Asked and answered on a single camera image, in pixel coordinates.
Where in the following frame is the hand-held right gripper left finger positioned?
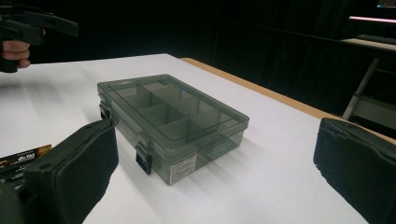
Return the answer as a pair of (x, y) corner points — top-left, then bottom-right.
(23, 119), (120, 224)

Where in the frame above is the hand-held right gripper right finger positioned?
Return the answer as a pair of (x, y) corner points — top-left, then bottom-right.
(312, 117), (396, 224)

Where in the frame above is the black and orange battery pack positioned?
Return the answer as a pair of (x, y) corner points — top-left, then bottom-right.
(0, 144), (53, 188)

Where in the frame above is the grey transparent compartment storage box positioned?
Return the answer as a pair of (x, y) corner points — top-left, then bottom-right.
(96, 73), (250, 187)

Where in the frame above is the black keyboard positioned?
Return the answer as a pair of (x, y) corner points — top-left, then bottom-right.
(356, 34), (396, 47)

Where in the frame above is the white table cover sheet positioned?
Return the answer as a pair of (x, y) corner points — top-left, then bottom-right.
(0, 53), (370, 224)

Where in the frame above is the white metal desk frame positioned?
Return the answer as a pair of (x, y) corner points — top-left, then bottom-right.
(341, 57), (396, 131)

